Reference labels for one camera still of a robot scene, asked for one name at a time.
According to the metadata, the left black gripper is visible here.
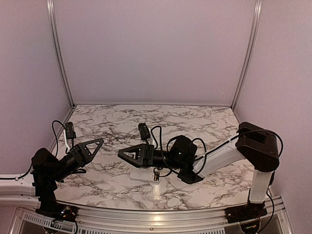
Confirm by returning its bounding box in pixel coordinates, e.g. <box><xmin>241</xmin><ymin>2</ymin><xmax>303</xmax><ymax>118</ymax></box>
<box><xmin>50</xmin><ymin>138</ymin><xmax>103</xmax><ymax>183</ymax></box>

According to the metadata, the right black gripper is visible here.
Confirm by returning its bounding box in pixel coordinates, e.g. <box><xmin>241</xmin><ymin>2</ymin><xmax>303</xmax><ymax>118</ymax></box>
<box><xmin>118</xmin><ymin>143</ymin><xmax>183</xmax><ymax>170</ymax></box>

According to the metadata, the white remote control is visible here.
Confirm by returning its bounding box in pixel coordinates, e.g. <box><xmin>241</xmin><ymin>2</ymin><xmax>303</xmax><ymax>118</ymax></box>
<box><xmin>130</xmin><ymin>168</ymin><xmax>160</xmax><ymax>184</ymax></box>

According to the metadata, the silver pen tool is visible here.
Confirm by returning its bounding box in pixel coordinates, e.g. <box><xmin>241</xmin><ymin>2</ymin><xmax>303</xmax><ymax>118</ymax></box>
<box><xmin>102</xmin><ymin>146</ymin><xmax>135</xmax><ymax>158</ymax></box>

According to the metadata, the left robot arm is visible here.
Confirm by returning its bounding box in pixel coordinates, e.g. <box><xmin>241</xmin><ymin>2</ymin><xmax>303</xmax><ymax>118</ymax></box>
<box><xmin>0</xmin><ymin>138</ymin><xmax>104</xmax><ymax>217</ymax></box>

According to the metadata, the battery in remote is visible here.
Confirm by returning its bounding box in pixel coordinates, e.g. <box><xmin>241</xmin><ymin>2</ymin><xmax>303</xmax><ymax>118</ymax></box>
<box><xmin>153</xmin><ymin>172</ymin><xmax>160</xmax><ymax>182</ymax></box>

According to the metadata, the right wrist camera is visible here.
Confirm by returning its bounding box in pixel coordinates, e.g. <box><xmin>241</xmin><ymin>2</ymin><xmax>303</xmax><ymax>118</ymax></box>
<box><xmin>138</xmin><ymin>123</ymin><xmax>154</xmax><ymax>144</ymax></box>

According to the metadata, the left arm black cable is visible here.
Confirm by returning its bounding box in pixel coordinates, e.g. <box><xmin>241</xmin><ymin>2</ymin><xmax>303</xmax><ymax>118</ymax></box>
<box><xmin>51</xmin><ymin>120</ymin><xmax>68</xmax><ymax>156</ymax></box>

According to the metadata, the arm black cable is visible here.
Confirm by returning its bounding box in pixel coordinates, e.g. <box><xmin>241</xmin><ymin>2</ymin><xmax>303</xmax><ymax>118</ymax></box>
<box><xmin>150</xmin><ymin>125</ymin><xmax>285</xmax><ymax>177</ymax></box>
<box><xmin>51</xmin><ymin>120</ymin><xmax>68</xmax><ymax>156</ymax></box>

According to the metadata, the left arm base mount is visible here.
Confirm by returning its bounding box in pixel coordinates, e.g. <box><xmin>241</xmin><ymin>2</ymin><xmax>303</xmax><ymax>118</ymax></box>
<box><xmin>36</xmin><ymin>203</ymin><xmax>78</xmax><ymax>222</ymax></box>

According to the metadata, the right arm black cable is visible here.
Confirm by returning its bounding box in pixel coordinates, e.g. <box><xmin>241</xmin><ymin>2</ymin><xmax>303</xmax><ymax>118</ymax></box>
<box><xmin>150</xmin><ymin>125</ymin><xmax>285</xmax><ymax>177</ymax></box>

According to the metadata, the front aluminium rail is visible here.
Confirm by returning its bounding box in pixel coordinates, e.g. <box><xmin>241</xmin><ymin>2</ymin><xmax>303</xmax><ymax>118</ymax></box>
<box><xmin>9</xmin><ymin>196</ymin><xmax>293</xmax><ymax>234</ymax></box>

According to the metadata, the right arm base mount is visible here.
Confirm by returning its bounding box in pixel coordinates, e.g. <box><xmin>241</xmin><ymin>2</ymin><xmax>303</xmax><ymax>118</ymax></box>
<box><xmin>225</xmin><ymin>204</ymin><xmax>268</xmax><ymax>223</ymax></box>

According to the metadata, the left aluminium frame post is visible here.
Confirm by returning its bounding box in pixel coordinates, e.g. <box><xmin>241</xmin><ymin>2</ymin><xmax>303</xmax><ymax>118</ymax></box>
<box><xmin>46</xmin><ymin>0</ymin><xmax>75</xmax><ymax>109</ymax></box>

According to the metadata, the aluminium frame post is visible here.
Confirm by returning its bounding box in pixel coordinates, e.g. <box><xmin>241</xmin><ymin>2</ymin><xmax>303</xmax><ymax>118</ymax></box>
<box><xmin>231</xmin><ymin>0</ymin><xmax>263</xmax><ymax>112</ymax></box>
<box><xmin>46</xmin><ymin>0</ymin><xmax>75</xmax><ymax>109</ymax></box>

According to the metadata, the right aluminium frame post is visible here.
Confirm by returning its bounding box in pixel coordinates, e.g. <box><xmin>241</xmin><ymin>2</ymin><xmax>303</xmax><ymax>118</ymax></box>
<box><xmin>231</xmin><ymin>0</ymin><xmax>263</xmax><ymax>112</ymax></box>

